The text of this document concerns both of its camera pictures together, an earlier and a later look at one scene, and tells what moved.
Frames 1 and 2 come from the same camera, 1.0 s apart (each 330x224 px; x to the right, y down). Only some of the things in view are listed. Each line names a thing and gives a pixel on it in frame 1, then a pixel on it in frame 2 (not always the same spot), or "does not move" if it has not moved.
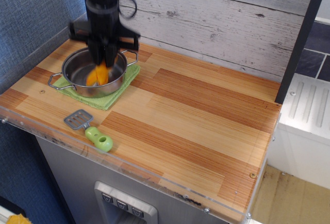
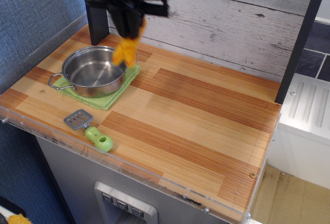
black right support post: [300, 35] does not move
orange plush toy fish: [97, 74] -> [126, 50]
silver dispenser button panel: [117, 207] does not move
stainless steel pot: [75, 68] does not move
